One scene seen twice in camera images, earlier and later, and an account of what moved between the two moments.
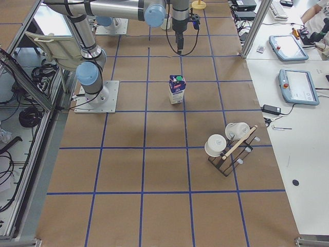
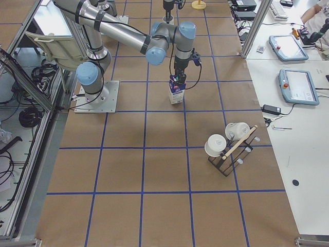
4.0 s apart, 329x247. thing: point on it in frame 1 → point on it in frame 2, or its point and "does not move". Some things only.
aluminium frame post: [263, 9] does not move
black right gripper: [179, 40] → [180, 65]
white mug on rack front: [215, 145] does not move
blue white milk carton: [176, 88] does not move
